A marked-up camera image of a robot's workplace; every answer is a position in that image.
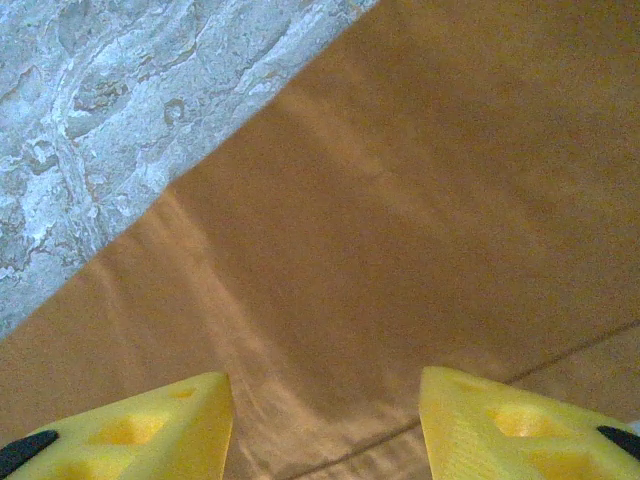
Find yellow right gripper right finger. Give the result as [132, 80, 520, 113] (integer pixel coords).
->
[418, 366, 640, 480]

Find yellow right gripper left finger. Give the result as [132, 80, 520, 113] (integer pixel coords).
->
[0, 370, 235, 480]

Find mustard brown trousers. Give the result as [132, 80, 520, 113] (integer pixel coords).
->
[0, 0, 640, 480]

